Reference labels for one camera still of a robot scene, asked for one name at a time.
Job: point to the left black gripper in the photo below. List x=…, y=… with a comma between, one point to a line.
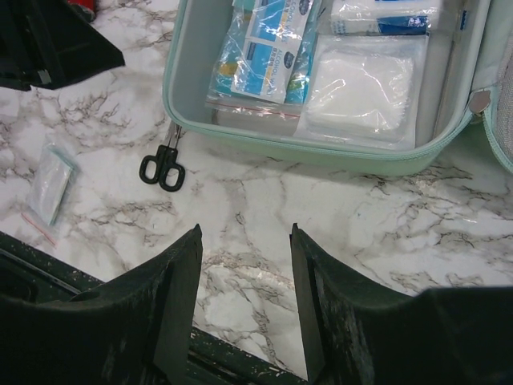
x=51, y=44

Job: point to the clear zip bag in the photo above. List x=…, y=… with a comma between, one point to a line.
x=53, y=179

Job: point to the white gauze pad packet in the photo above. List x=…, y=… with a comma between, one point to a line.
x=364, y=91

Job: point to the blue plaster packet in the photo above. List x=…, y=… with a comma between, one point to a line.
x=266, y=59

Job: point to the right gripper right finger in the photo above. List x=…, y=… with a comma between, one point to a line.
x=357, y=331

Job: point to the mint green medicine case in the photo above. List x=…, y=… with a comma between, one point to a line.
x=467, y=77

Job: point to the metal scissors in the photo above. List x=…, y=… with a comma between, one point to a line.
x=165, y=161

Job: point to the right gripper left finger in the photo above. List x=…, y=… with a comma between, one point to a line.
x=134, y=329

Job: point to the blue white small bottle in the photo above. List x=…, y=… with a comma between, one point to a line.
x=384, y=17

